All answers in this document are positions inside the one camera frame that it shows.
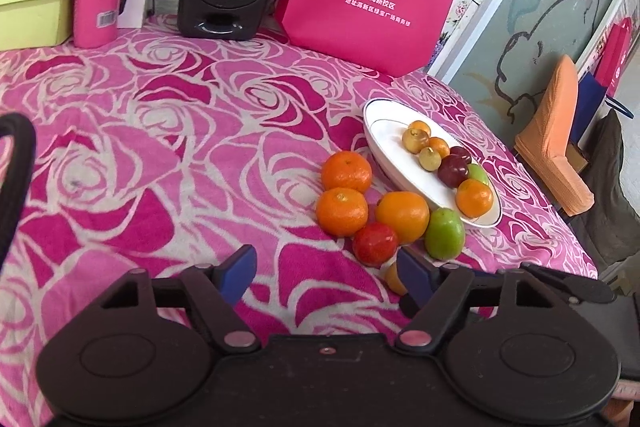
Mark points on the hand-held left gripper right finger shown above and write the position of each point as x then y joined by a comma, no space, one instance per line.
415,272

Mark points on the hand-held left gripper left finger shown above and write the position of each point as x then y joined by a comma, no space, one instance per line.
240,269

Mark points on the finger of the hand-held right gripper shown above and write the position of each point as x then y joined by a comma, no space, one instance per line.
575,284

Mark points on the smooth orange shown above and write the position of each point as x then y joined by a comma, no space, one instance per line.
394,277
402,217

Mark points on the red apple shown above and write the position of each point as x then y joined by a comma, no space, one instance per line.
375,244

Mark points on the green apple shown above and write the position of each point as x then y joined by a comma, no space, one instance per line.
445,233

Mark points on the dark orange tangerine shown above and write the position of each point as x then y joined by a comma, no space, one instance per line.
342,212
346,171

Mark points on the yellow orange tangerine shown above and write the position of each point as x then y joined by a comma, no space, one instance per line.
474,198

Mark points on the dark red plum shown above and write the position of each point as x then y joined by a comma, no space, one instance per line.
452,170
460,153

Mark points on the small yellow-red plum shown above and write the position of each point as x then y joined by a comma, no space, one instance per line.
430,158
416,140

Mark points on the green plum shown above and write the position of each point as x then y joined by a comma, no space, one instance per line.
478,174

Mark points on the white plate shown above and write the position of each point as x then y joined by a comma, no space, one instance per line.
395,142

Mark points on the small orange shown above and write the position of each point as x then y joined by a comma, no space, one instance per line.
419,128

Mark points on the dark jacket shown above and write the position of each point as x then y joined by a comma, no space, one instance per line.
610,187

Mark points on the pink rose tablecloth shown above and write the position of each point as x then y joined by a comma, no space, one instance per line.
150,157

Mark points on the orange covered chair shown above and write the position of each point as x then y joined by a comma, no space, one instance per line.
550,132

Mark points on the blue bag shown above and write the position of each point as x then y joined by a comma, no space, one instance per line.
590,97

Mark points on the pink bag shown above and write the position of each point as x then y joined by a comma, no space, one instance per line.
612,57

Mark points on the glass door with cartoon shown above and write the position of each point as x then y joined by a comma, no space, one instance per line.
550,7

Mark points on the light green box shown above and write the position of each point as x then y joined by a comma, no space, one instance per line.
35,12

